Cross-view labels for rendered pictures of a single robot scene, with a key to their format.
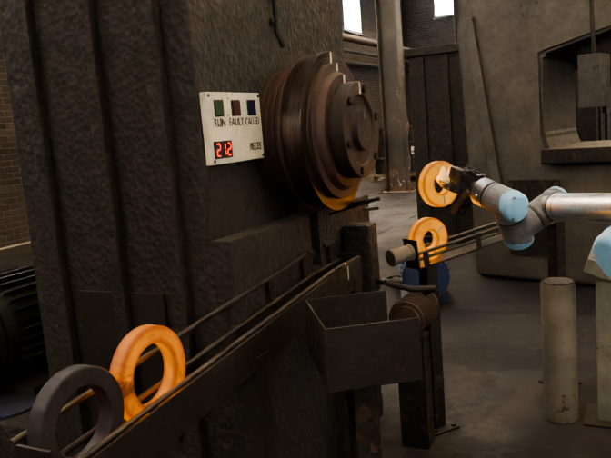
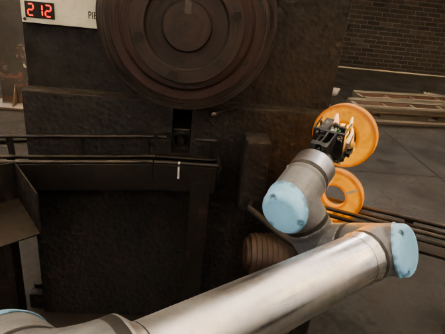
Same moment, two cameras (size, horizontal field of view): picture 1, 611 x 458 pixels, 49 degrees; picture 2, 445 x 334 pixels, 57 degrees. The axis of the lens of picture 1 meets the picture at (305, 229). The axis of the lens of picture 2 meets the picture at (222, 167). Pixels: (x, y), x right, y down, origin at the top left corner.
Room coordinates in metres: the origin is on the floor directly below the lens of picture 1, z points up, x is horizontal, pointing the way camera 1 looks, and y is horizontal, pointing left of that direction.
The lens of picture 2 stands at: (1.54, -1.13, 1.23)
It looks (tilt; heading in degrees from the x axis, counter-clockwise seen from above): 25 degrees down; 57
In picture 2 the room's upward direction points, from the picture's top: 6 degrees clockwise
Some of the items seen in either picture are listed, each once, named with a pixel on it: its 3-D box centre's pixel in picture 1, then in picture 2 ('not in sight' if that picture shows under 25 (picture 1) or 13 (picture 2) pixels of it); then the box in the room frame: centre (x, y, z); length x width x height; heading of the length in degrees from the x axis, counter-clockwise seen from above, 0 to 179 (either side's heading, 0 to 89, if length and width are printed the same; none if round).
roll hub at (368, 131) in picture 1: (356, 130); (187, 25); (2.01, -0.17, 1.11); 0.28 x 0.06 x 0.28; 153
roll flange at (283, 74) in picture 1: (302, 134); not in sight; (2.09, -0.01, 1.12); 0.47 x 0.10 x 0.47; 153
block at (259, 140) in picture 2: (360, 258); (252, 171); (2.27, -0.18, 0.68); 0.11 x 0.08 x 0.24; 63
